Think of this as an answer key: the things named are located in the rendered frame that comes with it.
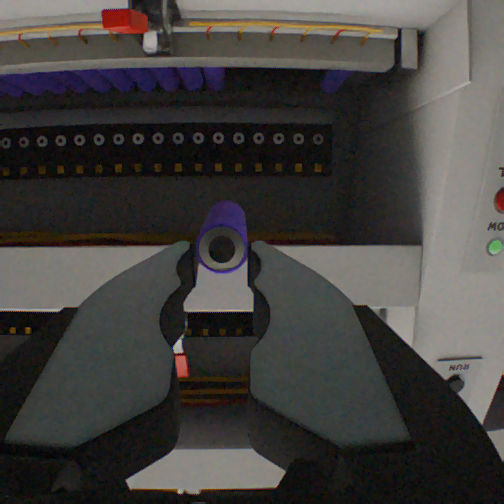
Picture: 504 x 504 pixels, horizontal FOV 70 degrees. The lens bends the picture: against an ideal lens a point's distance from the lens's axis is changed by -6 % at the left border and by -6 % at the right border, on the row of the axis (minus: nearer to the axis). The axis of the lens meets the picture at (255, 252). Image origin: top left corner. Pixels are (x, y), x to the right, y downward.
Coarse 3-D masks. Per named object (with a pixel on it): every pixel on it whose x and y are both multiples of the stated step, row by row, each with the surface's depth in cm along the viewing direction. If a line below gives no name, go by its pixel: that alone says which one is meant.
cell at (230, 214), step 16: (224, 208) 16; (240, 208) 18; (208, 224) 13; (224, 224) 13; (240, 224) 14; (208, 240) 13; (224, 240) 13; (240, 240) 13; (208, 256) 13; (224, 256) 13; (240, 256) 13; (224, 272) 13
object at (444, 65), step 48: (0, 0) 19; (48, 0) 20; (96, 0) 20; (192, 0) 21; (240, 0) 21; (288, 0) 21; (336, 0) 21; (384, 0) 20; (432, 0) 20; (432, 48) 23; (384, 96) 32; (432, 96) 24
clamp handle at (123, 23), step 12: (108, 12) 14; (120, 12) 14; (132, 12) 15; (108, 24) 14; (120, 24) 14; (132, 24) 15; (144, 24) 17; (144, 36) 21; (156, 36) 21; (144, 48) 21; (156, 48) 21
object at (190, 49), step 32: (0, 32) 22; (192, 32) 24; (224, 32) 24; (256, 32) 24; (0, 64) 23; (32, 64) 24; (64, 64) 24; (96, 64) 25; (128, 64) 25; (160, 64) 25; (192, 64) 25; (224, 64) 25; (256, 64) 25; (288, 64) 25; (320, 64) 25; (352, 64) 25; (384, 64) 25
